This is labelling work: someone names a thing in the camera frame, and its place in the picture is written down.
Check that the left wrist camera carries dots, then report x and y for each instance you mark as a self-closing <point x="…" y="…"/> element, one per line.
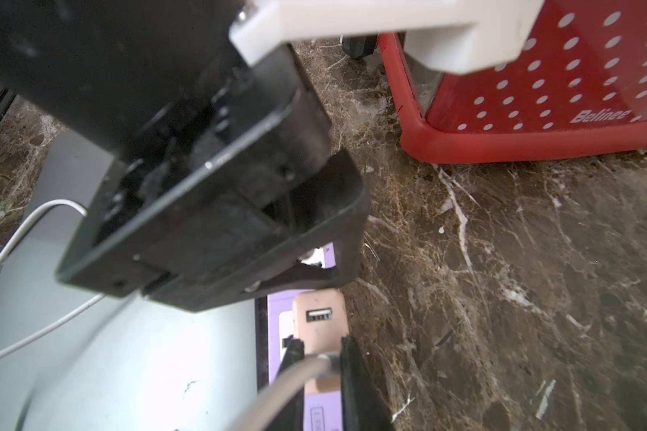
<point x="449" y="36"/>

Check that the red chrome toaster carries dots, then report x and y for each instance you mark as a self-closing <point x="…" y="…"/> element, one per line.
<point x="579" y="88"/>

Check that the dark grey laptop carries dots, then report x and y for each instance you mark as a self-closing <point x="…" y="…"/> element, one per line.
<point x="123" y="364"/>

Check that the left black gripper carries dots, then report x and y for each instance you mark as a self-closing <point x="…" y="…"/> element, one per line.
<point x="223" y="185"/>

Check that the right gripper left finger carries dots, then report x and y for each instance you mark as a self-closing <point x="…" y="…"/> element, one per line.
<point x="285" y="398"/>

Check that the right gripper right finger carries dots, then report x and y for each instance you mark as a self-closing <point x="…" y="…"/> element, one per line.
<point x="363" y="408"/>

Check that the pink charger adapter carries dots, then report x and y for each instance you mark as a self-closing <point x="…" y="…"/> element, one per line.
<point x="321" y="323"/>

